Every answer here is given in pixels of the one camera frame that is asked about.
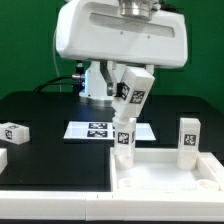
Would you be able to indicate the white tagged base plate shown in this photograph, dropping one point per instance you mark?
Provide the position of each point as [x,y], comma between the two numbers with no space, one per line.
[103,130]

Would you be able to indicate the white left fence rail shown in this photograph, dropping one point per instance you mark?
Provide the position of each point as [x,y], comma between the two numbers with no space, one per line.
[3,159]

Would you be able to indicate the white front fence rail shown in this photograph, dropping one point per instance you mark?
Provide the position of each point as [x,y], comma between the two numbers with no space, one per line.
[87,206]

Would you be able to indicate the white fence rail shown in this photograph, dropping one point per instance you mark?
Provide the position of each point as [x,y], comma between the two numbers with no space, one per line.
[3,159]
[87,206]

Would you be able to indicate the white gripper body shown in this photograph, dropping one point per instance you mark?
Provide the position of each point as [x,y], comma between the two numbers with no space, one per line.
[95,30]

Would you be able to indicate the white square tabletop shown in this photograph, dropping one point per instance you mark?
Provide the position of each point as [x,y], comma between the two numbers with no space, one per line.
[155,169]

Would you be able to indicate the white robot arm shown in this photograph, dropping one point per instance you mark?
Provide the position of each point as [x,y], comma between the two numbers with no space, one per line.
[142,9]

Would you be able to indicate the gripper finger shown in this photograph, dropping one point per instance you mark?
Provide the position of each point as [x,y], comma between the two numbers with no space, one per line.
[108,73]
[150,69]

